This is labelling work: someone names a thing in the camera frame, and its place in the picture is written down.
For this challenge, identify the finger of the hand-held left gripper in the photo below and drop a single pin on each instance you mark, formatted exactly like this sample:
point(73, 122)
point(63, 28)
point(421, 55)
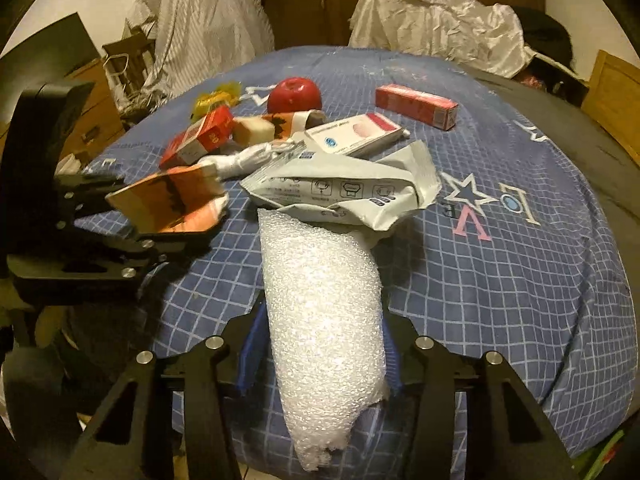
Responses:
point(150, 246)
point(85, 190)

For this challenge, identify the yellow snack packet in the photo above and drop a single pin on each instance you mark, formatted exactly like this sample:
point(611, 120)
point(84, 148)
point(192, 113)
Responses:
point(212, 100)

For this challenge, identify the grey plastic mailer bag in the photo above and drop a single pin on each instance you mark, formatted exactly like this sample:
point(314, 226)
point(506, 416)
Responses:
point(340, 185)

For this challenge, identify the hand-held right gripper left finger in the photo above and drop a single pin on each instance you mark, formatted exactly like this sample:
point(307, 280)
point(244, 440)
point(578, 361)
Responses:
point(249, 360)

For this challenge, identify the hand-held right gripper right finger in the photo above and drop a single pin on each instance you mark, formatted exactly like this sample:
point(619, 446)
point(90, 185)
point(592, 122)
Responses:
point(400, 335)

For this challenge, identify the white foam block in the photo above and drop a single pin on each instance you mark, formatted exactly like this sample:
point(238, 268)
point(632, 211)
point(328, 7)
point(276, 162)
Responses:
point(252, 131)

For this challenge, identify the striped cloth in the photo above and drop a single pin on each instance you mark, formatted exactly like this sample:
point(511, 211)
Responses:
point(200, 25)

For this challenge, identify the red patterned bag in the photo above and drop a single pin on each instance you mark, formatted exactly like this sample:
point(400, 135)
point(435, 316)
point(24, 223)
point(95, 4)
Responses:
point(530, 79)

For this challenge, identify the white crumpled plastic wrapper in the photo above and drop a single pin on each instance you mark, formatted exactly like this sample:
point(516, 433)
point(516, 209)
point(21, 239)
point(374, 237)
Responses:
point(240, 160)

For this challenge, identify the white bubble foam wrap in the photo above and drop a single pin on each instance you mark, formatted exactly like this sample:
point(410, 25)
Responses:
point(320, 320)

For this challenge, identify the black cloth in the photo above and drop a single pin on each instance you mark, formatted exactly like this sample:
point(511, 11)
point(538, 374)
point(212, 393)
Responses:
point(545, 30)

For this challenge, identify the white pink box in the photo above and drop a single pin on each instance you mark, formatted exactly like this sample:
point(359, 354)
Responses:
point(350, 135)

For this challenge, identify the white crinkled cloth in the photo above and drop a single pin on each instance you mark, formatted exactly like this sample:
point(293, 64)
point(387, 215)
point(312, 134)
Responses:
point(430, 25)

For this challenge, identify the wooden chair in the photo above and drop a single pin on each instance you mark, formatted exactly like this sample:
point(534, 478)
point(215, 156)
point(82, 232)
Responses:
point(135, 52)

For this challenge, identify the orange printed paper carton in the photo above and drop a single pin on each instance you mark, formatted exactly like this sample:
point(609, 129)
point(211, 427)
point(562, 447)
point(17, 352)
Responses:
point(160, 195)

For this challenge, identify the wooden desk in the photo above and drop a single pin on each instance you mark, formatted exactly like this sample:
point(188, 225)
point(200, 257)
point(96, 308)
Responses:
point(100, 105)

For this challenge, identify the small red orange box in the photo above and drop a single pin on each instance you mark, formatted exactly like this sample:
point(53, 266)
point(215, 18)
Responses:
point(200, 135)

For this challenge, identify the dark grey blanket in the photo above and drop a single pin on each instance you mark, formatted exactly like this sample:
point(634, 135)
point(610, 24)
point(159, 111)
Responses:
point(590, 160)

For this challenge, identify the wooden headboard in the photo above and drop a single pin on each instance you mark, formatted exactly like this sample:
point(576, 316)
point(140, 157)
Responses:
point(612, 90)

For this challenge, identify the black monitor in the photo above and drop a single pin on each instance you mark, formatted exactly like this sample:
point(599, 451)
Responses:
point(45, 55)

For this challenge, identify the wooden wardrobe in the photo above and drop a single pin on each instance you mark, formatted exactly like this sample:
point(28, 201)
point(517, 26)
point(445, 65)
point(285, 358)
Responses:
point(320, 0)

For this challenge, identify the long red box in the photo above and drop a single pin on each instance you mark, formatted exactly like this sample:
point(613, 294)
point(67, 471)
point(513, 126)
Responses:
point(415, 102)

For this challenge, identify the red apple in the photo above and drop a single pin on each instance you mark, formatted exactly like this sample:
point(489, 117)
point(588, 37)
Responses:
point(292, 94)

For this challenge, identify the orange white paper wrapper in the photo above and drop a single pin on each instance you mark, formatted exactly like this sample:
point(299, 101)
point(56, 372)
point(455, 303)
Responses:
point(285, 124)

